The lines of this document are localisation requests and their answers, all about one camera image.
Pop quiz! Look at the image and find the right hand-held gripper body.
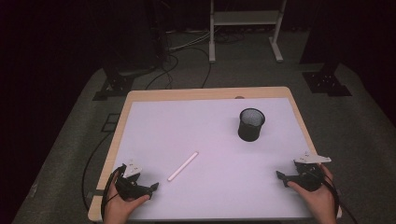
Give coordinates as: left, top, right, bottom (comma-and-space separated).
285, 151, 332, 192

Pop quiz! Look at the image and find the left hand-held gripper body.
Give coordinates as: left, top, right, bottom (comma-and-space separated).
115, 159, 154, 202

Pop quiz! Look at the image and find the white pen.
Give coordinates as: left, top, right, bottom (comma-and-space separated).
167, 151, 200, 183

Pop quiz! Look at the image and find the black mesh pen holder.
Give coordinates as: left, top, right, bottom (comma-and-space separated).
237, 107, 266, 143

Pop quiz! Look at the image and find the person's left hand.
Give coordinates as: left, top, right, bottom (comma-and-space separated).
103, 170, 151, 224

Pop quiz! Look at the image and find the person's right hand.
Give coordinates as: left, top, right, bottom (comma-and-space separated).
286, 163, 338, 224

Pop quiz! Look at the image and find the white table mat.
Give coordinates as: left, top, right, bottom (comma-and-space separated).
109, 97, 316, 220

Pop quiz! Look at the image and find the black stand base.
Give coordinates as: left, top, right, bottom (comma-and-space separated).
92, 59, 135, 102
302, 62, 353, 97

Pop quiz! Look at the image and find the white metal stand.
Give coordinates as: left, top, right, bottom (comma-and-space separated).
208, 0, 288, 63

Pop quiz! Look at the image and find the left hand-held gripper cable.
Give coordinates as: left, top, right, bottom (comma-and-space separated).
100, 163, 127, 221

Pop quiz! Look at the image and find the hand-held gripper cable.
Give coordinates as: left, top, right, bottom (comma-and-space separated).
306, 169, 360, 224
100, 163, 127, 221

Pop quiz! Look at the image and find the right hand-held gripper cable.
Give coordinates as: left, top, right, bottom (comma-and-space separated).
306, 169, 360, 224

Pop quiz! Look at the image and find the black floor cable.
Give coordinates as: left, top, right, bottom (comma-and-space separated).
81, 131, 114, 216

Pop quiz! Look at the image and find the bundle of floor cables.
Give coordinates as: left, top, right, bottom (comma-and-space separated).
144, 29, 247, 91

